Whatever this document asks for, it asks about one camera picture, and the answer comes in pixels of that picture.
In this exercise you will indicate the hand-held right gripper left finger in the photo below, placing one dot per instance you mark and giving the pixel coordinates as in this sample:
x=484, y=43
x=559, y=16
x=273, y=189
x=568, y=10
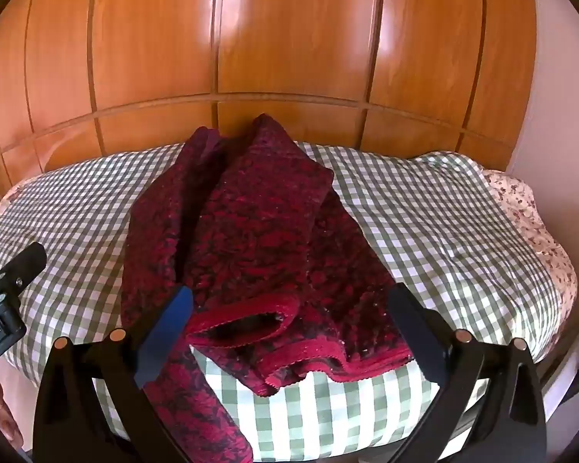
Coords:
x=166, y=333

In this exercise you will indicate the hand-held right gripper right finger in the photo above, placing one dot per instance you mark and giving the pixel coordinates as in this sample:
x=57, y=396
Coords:
x=415, y=333

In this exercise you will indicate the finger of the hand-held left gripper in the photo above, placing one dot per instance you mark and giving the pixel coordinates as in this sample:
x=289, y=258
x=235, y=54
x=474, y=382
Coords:
x=21, y=265

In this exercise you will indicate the dark red patterned garment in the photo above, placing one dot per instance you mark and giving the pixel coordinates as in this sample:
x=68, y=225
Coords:
x=260, y=231

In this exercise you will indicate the green checked bed cloth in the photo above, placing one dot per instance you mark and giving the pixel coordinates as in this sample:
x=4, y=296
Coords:
x=439, y=231

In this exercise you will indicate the wooden wardrobe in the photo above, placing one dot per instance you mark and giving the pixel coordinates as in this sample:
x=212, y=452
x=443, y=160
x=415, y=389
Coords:
x=289, y=33

